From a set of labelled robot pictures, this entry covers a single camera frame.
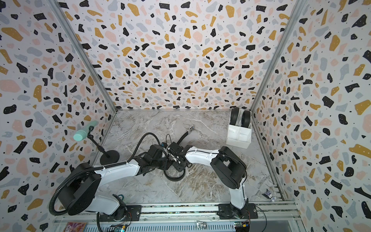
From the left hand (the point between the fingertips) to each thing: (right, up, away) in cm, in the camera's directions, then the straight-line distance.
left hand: (172, 161), depth 89 cm
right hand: (+5, -4, +2) cm, 7 cm away
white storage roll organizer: (+45, +15, +11) cm, 48 cm away
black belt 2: (+43, +31, +18) cm, 56 cm away
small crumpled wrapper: (+54, -16, -11) cm, 58 cm away
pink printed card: (-43, -26, -20) cm, 54 cm away
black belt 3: (+9, +17, +17) cm, 26 cm away
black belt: (+51, +26, +16) cm, 60 cm away
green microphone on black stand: (-41, +1, +3) cm, 42 cm away
